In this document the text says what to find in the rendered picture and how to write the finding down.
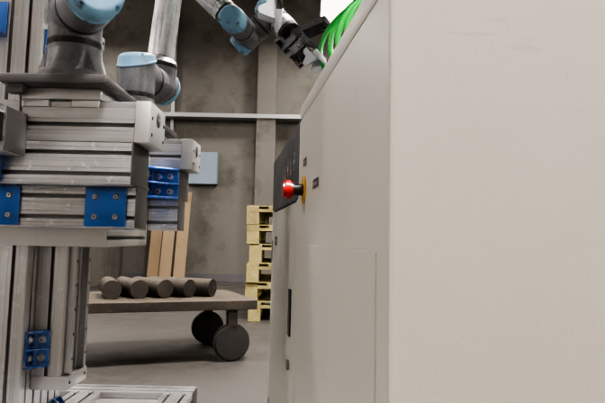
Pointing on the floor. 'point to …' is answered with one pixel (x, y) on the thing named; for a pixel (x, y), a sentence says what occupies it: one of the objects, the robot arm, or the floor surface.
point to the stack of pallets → (256, 280)
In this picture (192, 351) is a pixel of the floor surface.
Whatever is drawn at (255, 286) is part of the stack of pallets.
